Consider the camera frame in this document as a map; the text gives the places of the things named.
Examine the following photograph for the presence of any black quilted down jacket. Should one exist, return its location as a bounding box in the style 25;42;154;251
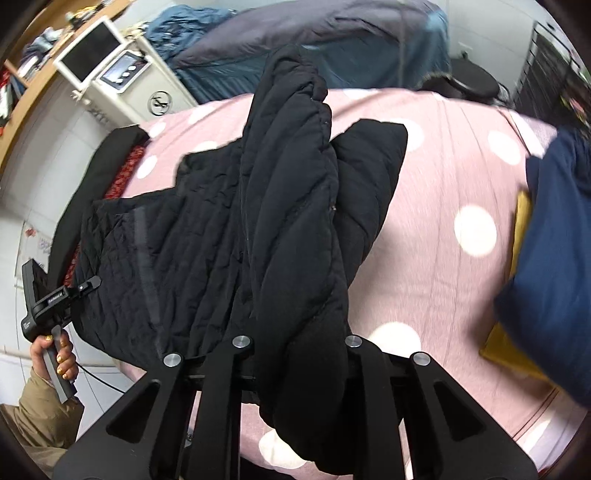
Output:
74;46;408;475

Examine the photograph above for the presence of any tan sleeved left forearm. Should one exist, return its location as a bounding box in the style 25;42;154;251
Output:
1;370;84;478

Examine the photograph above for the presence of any person's left hand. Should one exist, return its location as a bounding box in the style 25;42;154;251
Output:
30;330;79;382

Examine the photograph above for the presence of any QR code poster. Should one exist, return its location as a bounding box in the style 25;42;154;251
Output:
18;222;52;271

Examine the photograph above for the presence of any red floral cloth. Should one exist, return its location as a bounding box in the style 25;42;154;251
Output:
63;145;146;287

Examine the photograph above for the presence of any black folded garment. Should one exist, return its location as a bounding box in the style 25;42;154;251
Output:
47;125;149;289

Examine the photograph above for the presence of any white beauty machine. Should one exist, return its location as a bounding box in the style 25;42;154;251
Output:
73;36;197;128

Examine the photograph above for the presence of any white framed monitor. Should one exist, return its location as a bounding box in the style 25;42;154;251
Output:
53;16;126;90

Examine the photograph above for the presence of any wooden shelf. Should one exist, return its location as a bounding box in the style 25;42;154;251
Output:
1;0;132;175

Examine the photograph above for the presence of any blue crumpled cloth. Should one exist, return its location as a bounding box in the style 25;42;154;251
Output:
144;5;236;61

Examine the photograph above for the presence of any pink polka dot bedsheet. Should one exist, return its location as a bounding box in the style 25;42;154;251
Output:
117;87;588;480

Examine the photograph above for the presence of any blue massage bed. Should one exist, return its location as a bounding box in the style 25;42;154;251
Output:
163;6;451;104

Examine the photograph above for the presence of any grey blanket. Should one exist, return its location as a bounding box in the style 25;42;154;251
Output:
172;1;442;67

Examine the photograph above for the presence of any yellow folded garment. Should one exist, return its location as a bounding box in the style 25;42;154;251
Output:
480;190;550;383

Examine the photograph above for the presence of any black round stool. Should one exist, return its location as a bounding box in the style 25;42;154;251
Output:
418;57;510;105

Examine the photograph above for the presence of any navy blue garment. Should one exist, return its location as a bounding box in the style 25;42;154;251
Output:
518;129;590;408

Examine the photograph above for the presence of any black wire rack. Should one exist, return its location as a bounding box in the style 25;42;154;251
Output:
513;21;590;136

